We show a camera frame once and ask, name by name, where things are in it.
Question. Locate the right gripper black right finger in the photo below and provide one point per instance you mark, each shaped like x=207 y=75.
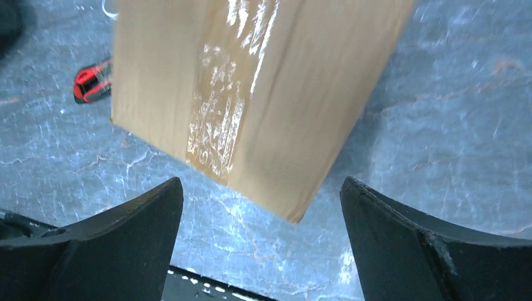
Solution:
x=402 y=253

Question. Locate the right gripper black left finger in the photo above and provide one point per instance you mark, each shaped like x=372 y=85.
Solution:
x=122 y=253

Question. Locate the red box cutter knife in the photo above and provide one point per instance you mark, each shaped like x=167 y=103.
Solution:
x=93 y=83

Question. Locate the brown cardboard box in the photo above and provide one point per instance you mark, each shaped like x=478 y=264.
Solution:
x=260 y=96

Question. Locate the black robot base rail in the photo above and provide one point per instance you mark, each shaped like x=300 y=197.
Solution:
x=184 y=285

